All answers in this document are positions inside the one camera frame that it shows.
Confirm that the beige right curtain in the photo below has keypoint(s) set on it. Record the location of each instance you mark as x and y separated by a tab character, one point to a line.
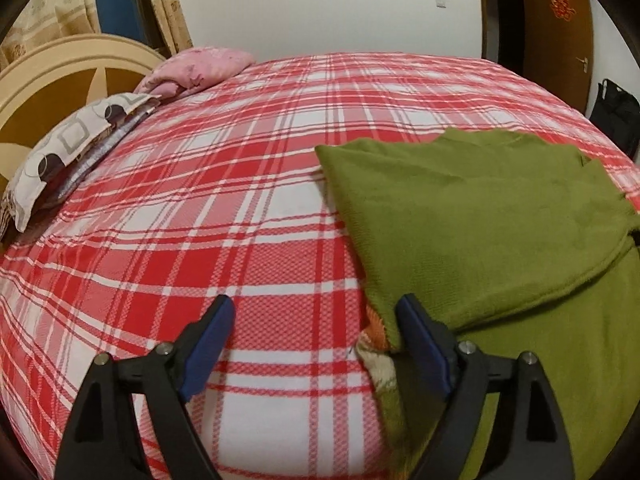
173	27

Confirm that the black folded stroller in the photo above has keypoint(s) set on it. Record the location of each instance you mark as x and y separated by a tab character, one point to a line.
616	114

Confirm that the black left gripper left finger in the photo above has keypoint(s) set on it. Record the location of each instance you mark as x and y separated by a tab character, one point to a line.
102	439

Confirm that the red door decoration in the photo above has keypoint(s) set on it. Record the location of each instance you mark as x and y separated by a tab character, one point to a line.
562	10

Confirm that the beige left curtain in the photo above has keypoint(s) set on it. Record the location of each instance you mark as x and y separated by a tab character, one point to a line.
43	21

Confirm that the cream wooden headboard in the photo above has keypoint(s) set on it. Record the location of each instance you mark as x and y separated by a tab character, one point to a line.
48	84

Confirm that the red plaid bed sheet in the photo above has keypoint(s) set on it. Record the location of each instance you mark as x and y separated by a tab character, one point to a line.
223	193

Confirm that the pink floral pillow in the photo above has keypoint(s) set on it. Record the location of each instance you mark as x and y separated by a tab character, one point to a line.
194	70

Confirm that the white patterned pillow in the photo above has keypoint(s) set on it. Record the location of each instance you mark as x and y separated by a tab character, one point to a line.
66	143

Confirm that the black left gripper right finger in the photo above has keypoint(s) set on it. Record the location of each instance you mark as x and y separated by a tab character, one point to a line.
528	439

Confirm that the brown wooden door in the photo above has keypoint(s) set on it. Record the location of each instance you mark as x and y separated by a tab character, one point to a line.
551	47

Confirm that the green knit sweater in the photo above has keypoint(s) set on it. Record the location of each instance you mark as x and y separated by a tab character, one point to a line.
513	242

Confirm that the beige curtain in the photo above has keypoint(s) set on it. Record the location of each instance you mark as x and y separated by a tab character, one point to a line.
173	27
43	21

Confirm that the silver door handle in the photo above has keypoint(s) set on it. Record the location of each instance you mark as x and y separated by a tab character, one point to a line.
585	64

